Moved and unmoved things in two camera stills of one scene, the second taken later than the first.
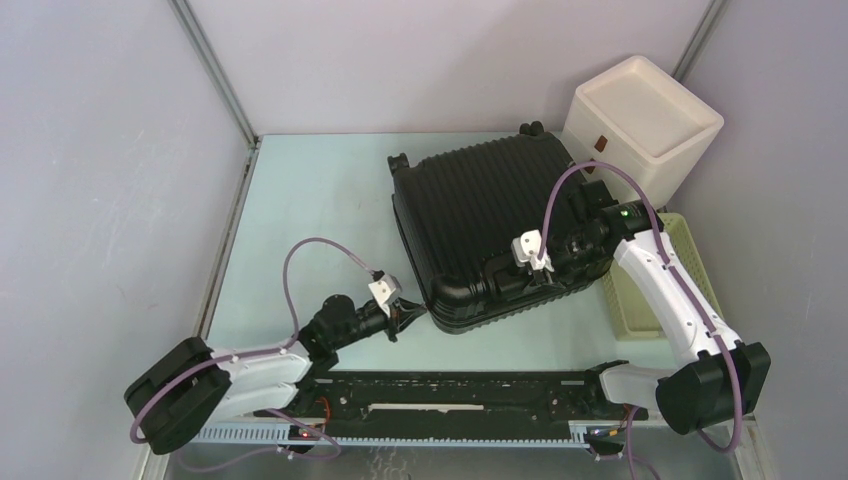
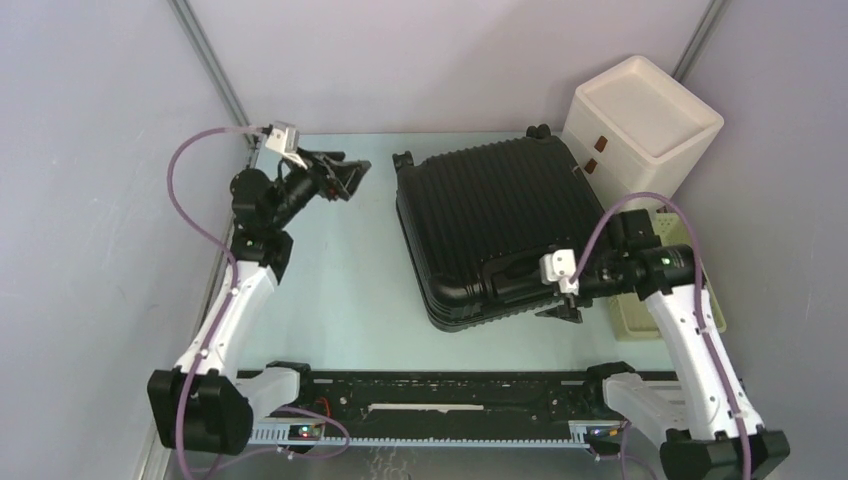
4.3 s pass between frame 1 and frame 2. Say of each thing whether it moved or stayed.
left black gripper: moved
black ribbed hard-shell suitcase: stayed
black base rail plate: stayed
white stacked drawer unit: stayed
